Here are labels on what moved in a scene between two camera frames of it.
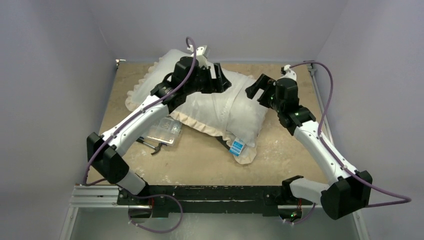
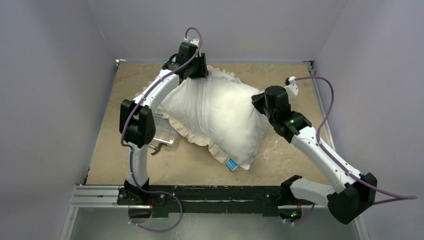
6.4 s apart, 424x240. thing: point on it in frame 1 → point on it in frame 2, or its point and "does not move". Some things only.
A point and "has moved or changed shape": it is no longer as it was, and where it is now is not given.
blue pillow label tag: x=237 y=146 → x=231 y=164
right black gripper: x=266 y=90 → x=259 y=103
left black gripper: x=219 y=84 → x=201 y=72
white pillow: x=236 y=110 has moved or changed shape
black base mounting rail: x=163 y=200 does not move
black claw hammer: x=141 y=139 does not move
